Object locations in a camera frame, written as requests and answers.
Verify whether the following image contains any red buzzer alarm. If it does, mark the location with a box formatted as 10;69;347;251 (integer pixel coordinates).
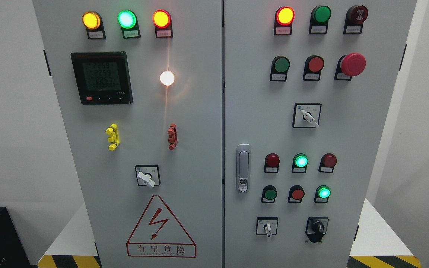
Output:
343;5;368;34

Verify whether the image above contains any green lit indicator light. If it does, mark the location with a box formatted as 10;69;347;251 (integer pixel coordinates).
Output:
292;154;309;173
118;10;141;39

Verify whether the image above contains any grey left cabinet door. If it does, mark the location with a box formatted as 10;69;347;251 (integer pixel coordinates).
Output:
34;0;222;268

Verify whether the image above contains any dark green indicator light top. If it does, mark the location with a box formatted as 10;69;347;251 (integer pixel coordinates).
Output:
309;5;332;35

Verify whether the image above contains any black knob selector switch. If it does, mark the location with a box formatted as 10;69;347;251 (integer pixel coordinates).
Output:
305;217;329;243

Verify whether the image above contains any green push button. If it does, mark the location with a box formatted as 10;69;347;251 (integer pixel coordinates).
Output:
261;185;277;203
270;56;290;82

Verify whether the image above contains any white lever selector switch lower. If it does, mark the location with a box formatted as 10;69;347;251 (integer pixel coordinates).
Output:
256;217;279;237

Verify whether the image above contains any yellow terminal connector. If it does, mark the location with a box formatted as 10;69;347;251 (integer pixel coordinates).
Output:
105;124;120;151

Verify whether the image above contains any grey cabinet door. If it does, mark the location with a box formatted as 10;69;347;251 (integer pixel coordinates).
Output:
34;0;222;268
224;0;417;268

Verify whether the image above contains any red-rimmed orange light right door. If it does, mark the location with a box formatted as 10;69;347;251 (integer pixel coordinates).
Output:
274;6;296;36

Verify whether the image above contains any red push button lower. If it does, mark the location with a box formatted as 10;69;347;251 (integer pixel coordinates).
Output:
287;185;305;203

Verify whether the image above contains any green push button upper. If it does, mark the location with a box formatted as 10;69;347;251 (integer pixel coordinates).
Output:
270;56;290;82

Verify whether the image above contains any red electric hazard warning sticker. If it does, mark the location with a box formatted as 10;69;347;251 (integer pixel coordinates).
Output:
126;195;197;258

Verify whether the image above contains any white lever selector switch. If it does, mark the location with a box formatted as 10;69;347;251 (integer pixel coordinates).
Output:
256;217;279;237
292;103;322;128

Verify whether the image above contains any red push button upper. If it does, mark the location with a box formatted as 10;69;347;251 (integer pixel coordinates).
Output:
303;55;324;81

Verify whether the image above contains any dark red indicator light left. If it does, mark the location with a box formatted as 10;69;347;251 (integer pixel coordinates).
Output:
264;153;280;173

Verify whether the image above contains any red terminal connector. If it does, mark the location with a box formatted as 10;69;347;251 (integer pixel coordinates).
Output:
167;124;178;150

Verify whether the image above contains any red-rimmed orange indicator light left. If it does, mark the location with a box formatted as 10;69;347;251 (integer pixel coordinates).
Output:
153;10;173;38

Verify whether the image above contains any red push button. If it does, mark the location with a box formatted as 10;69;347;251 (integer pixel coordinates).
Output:
287;185;305;203
303;55;324;81

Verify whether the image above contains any red indicator light right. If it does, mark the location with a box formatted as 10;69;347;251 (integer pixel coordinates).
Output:
318;153;337;173

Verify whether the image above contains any red emergency stop mushroom button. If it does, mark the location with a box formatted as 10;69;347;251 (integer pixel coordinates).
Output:
334;52;366;81

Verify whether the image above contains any yellow indicator light top left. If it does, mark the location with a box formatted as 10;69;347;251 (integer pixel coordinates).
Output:
82;11;106;40

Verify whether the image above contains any white glowing lamp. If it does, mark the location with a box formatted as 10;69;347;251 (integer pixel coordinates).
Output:
159;71;175;86

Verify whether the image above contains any black digital power meter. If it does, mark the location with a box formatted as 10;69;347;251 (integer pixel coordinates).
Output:
70;51;133;105

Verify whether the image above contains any green push button lower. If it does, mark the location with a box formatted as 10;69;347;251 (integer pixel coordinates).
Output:
261;185;277;203

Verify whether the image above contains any white selector switch left door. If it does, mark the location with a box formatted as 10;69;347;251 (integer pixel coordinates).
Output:
134;165;161;189

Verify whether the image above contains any green indicator light lower right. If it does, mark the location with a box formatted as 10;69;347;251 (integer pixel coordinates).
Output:
314;185;331;203

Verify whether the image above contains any white lever selector switch upper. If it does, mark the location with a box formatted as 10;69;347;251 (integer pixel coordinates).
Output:
292;103;322;128

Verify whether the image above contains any green lit indicator light middle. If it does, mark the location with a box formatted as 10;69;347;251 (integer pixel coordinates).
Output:
292;154;309;173

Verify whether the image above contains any silver door handle lock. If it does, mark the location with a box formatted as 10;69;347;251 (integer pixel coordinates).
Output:
236;144;251;193

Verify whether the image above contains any green lit indicator light top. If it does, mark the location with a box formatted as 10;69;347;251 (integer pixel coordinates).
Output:
118;10;141;39

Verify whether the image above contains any grey right cabinet door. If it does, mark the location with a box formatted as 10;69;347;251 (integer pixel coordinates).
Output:
224;0;417;268

